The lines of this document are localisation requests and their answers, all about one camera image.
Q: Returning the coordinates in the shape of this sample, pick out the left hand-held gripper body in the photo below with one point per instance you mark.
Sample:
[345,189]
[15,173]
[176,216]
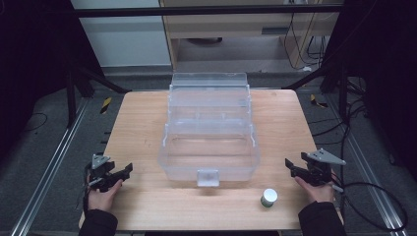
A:
[102,170]

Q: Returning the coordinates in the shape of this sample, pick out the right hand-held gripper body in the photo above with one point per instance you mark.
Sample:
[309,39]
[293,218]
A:
[319,167]

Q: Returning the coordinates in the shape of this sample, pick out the person's right hand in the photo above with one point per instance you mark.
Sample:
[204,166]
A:
[316,193]

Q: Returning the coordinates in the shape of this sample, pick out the person's left hand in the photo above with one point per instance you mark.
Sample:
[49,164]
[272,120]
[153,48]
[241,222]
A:
[103,198]

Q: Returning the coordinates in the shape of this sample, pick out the yellow black tape marker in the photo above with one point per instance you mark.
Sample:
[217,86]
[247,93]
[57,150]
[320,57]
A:
[317,102]
[105,105]

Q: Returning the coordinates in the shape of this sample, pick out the black metal stand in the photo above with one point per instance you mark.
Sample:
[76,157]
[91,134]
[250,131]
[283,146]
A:
[70,98]
[342,95]

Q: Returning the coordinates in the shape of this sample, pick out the clear plastic storage box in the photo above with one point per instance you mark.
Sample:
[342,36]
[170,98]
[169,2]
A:
[209,144]

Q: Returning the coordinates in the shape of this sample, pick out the black curtain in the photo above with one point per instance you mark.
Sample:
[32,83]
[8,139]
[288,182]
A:
[387,65]
[29,65]

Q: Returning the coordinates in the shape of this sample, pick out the white cabinet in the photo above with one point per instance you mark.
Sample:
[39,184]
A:
[124,39]

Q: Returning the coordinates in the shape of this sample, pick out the light wooden desk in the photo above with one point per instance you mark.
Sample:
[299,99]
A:
[236,28]

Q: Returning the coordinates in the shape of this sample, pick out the aluminium floor rail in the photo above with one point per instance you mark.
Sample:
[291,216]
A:
[367,164]
[49,170]

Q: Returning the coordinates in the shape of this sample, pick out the black horizontal frame bar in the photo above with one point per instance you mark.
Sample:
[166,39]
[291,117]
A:
[196,11]

